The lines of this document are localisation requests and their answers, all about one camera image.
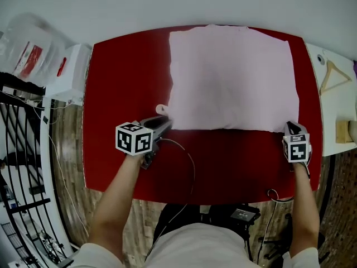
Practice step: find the round grey table grommet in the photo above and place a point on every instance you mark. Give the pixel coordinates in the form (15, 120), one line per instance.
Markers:
(320, 59)

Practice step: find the wooden clothes hanger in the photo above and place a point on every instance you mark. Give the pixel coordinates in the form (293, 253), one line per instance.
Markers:
(330, 71)

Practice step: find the red tablecloth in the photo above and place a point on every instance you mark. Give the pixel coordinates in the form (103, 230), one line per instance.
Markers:
(125, 80)

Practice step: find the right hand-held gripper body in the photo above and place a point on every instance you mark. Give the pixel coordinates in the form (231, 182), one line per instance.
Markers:
(297, 147)

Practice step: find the person's white shirt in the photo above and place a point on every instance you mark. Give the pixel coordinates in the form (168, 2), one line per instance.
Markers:
(200, 247)

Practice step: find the light wooden box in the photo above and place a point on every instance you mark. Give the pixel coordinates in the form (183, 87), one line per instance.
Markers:
(343, 131)

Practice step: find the person's left forearm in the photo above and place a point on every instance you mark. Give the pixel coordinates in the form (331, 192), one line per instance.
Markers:
(114, 205)

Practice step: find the black device with screen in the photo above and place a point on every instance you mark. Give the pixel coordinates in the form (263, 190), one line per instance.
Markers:
(245, 215)

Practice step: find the clear water jug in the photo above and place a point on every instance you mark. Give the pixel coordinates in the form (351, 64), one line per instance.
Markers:
(30, 49)

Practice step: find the person's right forearm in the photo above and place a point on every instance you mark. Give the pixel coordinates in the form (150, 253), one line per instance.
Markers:
(305, 205)

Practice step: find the purple cloth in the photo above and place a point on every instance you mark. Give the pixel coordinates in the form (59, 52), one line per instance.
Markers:
(355, 70)

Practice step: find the white side table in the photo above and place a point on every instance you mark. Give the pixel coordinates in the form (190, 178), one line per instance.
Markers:
(337, 107)

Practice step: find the black metal railing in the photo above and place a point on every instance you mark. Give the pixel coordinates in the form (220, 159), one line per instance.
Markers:
(22, 163)

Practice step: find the pink robe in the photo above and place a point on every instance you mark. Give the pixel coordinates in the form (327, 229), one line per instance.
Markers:
(231, 80)

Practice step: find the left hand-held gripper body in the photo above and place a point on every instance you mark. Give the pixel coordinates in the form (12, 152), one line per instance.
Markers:
(134, 141)

